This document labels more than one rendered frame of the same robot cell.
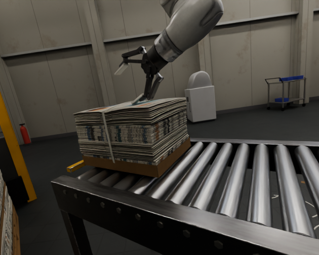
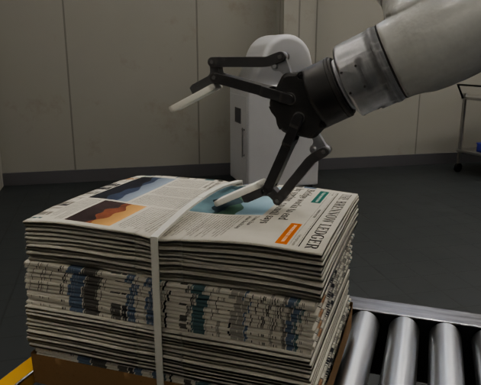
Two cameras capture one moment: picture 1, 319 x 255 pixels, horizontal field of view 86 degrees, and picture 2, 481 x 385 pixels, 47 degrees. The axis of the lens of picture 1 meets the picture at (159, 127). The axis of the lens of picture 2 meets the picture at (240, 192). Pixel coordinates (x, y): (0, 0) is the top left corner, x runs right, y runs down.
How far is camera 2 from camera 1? 0.27 m
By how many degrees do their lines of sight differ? 13
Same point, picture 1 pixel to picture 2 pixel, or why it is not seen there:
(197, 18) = not seen: outside the picture
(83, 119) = (65, 244)
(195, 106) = (259, 140)
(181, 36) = (426, 69)
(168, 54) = (373, 102)
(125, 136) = (221, 319)
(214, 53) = not seen: outside the picture
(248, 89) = (410, 105)
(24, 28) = not seen: outside the picture
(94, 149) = (92, 341)
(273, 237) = not seen: outside the picture
